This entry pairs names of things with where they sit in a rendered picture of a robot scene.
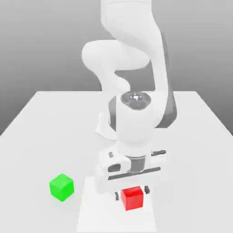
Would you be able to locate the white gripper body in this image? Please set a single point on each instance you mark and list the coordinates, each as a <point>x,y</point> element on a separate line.
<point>112,183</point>

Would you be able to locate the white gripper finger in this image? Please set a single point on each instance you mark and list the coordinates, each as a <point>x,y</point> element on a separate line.
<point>116,195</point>
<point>147,189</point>

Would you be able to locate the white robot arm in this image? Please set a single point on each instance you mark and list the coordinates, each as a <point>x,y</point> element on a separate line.
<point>134,123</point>

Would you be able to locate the small red cube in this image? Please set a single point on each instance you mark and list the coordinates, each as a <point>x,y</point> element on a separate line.
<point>132,199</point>

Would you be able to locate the small green cube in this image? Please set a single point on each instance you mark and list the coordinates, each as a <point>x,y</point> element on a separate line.
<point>61,187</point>

